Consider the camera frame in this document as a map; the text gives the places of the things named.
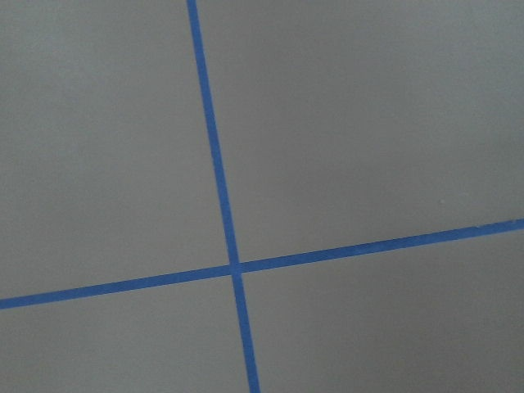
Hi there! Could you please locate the crossing blue tape strip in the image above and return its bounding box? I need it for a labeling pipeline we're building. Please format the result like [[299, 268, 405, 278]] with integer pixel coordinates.
[[1, 219, 523, 309]]

